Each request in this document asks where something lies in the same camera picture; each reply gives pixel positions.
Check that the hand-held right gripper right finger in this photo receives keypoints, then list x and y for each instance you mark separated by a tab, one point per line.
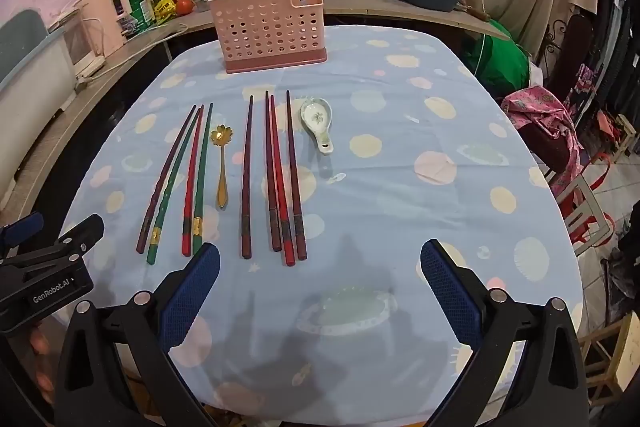
450	297

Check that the green plastic bag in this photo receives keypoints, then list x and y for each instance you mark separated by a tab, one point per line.
500	62

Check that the hanging clothes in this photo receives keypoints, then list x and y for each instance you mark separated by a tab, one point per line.
620	7

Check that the pink electric kettle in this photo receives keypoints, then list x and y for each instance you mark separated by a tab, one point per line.
100	22

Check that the white ceramic soup spoon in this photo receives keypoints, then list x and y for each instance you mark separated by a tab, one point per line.
314	113

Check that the wooden stool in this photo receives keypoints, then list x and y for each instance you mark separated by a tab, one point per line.
620	357

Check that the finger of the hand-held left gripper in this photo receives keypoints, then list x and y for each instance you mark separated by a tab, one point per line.
22	227
80	234

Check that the gold flower-shaped spoon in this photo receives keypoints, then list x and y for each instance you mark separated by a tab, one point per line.
220	192

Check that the pink floral cloth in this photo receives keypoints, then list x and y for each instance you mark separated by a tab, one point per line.
545	112

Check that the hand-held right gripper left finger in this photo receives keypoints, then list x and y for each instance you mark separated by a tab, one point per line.
192	292

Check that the blue polka-dot tablecloth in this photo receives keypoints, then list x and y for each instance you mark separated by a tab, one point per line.
400	207

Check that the clear lidded food container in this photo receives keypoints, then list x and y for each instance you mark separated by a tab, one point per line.
210	1

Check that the yellow snack packet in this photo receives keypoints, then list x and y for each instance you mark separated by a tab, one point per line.
165	8

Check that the purple chopstick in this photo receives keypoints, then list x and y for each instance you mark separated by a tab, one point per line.
167	177

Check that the green chopstick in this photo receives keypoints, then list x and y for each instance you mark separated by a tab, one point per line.
175	182
204	177

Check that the person's left hand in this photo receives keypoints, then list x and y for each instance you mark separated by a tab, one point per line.
44	357

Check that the pink perforated utensil holder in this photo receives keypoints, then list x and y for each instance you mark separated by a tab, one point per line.
265	32

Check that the dark iron chair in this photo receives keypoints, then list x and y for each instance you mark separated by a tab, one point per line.
575	52

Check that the white countertop appliance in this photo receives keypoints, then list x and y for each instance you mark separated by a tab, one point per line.
70	42

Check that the red tomato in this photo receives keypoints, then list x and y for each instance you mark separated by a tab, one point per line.
184	6

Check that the white power strip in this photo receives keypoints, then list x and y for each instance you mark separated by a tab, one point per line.
91	68

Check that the red chopstick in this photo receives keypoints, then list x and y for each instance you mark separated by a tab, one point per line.
192	182
280	179

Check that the dark brown chopstick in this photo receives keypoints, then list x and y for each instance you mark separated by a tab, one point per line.
248	177
270	172
294	172

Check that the white plastic storage tub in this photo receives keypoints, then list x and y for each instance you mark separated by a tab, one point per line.
30	77

